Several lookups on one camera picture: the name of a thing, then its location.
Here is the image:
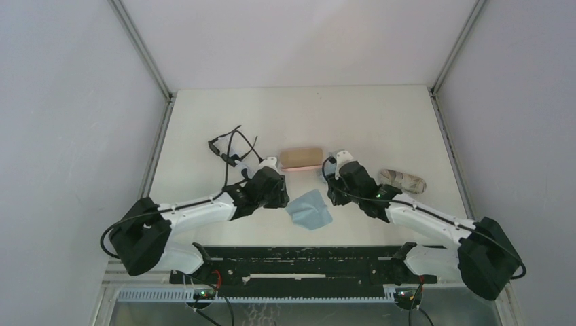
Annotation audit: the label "pink glasses case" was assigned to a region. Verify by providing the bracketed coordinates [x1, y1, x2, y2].
[278, 147, 324, 172]

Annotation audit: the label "light blue cloth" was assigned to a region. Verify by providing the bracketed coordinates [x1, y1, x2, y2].
[317, 170, 327, 185]
[285, 189, 333, 230]

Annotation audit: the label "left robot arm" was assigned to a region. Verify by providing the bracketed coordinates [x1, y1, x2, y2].
[101, 166, 289, 276]

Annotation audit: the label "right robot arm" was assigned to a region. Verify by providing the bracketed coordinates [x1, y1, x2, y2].
[321, 156, 527, 300]

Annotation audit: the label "white sunglasses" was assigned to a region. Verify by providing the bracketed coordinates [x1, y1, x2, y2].
[223, 137, 252, 179]

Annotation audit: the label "black sunglasses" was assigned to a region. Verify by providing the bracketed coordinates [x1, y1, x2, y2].
[207, 125, 260, 166]

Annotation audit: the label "patterned glasses case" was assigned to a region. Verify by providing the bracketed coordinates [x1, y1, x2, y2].
[378, 169, 427, 194]

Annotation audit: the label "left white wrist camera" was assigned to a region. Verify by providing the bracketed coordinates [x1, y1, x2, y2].
[258, 156, 278, 171]

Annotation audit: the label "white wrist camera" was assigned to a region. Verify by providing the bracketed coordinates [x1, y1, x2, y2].
[258, 156, 278, 171]
[333, 150, 357, 180]

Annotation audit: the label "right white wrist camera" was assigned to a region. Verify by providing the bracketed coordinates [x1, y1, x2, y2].
[333, 150, 357, 180]

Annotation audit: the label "left black camera cable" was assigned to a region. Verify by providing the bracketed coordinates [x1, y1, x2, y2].
[99, 129, 266, 261]

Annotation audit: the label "black camera cable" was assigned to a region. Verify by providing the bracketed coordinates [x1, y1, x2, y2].
[99, 129, 266, 261]
[321, 156, 527, 280]

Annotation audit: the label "right black camera cable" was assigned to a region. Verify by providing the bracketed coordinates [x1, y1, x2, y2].
[321, 156, 527, 280]

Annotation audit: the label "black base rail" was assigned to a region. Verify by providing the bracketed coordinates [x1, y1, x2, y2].
[169, 245, 438, 300]

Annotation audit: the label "aluminium frame rail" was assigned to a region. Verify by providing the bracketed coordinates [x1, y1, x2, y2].
[101, 256, 511, 304]

